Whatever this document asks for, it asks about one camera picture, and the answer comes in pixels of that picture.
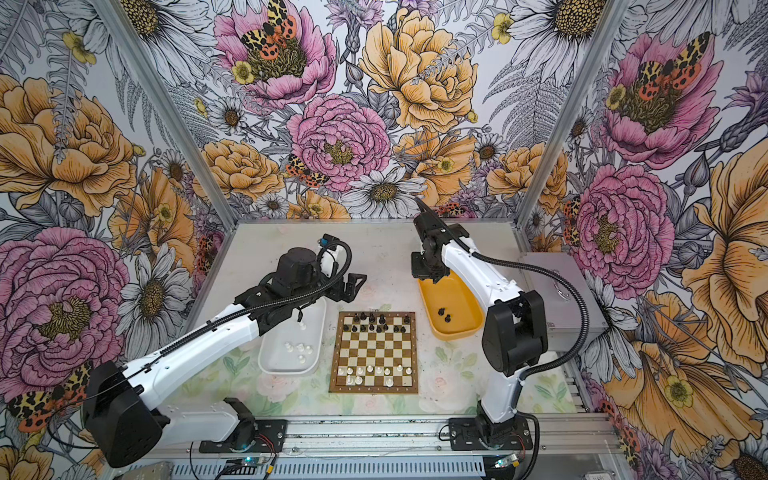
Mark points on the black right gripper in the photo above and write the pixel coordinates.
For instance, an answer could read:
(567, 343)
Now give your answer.
(418, 272)

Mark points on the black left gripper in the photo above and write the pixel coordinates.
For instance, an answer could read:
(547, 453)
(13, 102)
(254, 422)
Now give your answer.
(350, 291)

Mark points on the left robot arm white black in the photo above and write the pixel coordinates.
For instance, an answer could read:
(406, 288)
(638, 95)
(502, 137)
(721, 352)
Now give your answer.
(120, 410)

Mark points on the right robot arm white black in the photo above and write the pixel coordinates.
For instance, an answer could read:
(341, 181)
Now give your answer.
(514, 335)

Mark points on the wooden chess board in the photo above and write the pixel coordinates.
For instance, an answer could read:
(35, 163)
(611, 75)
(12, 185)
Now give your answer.
(375, 352)

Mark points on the yellow plastic tray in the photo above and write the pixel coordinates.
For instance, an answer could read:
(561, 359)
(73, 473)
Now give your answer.
(452, 310)

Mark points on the white plastic tray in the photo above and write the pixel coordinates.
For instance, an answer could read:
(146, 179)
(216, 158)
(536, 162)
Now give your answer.
(293, 347)

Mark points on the grey metal box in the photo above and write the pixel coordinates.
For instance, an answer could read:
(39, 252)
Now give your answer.
(562, 313)

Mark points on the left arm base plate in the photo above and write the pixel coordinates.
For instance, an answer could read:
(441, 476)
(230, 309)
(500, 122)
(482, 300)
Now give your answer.
(250, 436)

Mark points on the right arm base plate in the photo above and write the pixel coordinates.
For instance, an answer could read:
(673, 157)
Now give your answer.
(478, 433)

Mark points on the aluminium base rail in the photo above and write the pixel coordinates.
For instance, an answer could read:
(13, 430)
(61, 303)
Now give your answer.
(557, 434)

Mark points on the aluminium corner post left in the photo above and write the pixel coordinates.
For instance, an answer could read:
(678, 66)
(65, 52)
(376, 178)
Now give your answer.
(140, 62)

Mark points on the aluminium corner post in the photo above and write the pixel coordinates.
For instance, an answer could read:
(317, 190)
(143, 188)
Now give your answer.
(140, 62)
(606, 31)

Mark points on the aluminium corner post right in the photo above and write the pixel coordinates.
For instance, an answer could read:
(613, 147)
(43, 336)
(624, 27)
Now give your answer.
(606, 31)

